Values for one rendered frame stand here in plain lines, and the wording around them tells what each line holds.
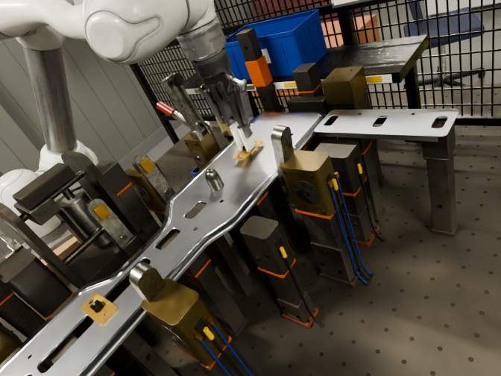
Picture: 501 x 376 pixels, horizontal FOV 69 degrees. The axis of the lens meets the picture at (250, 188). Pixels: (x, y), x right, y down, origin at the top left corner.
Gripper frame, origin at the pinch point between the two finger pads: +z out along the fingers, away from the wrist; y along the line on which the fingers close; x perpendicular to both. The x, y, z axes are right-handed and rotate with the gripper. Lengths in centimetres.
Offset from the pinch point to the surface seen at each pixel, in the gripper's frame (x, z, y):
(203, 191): -15.0, 5.1, -2.9
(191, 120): -1.8, -5.2, -13.7
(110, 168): -24.2, -6.5, -18.2
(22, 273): -51, -2, -16
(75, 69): 90, 8, -273
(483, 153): 46, 35, 40
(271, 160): -1.8, 5.0, 8.0
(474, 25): 204, 57, 3
